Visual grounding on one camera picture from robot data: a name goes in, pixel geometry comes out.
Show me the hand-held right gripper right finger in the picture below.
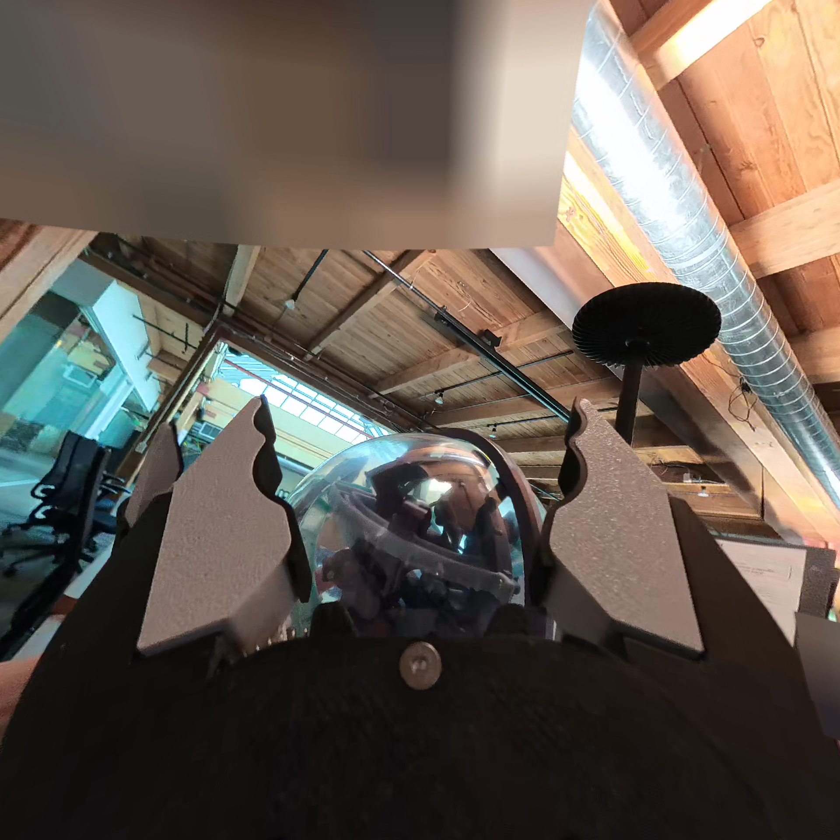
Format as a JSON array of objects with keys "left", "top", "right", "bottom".
[{"left": 530, "top": 397, "right": 706, "bottom": 660}]

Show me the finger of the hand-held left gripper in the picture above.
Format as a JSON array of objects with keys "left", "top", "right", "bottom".
[{"left": 125, "top": 423, "right": 186, "bottom": 527}]

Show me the black ceiling light track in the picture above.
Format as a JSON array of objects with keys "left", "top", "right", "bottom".
[
  {"left": 283, "top": 248, "right": 330, "bottom": 311},
  {"left": 433, "top": 308, "right": 573, "bottom": 422}
]

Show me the black disc floor lamp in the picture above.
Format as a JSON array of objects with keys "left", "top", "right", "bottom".
[{"left": 572, "top": 282, "right": 723, "bottom": 447}]

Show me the person's left forearm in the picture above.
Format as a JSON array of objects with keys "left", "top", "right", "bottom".
[{"left": 0, "top": 656, "right": 42, "bottom": 732}]

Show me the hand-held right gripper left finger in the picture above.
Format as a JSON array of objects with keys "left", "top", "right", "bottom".
[{"left": 136, "top": 395, "right": 313, "bottom": 656}]

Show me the black office chair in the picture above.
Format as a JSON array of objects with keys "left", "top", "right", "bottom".
[{"left": 0, "top": 430, "right": 130, "bottom": 580}]

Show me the wide round metal duct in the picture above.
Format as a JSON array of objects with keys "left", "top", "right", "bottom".
[{"left": 567, "top": 0, "right": 840, "bottom": 509}]

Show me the clear plastic maze ball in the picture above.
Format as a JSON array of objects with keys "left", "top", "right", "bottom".
[{"left": 287, "top": 430, "right": 549, "bottom": 637}]

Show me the printed instruction sheet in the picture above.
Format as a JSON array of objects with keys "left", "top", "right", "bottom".
[{"left": 718, "top": 538, "right": 809, "bottom": 632}]

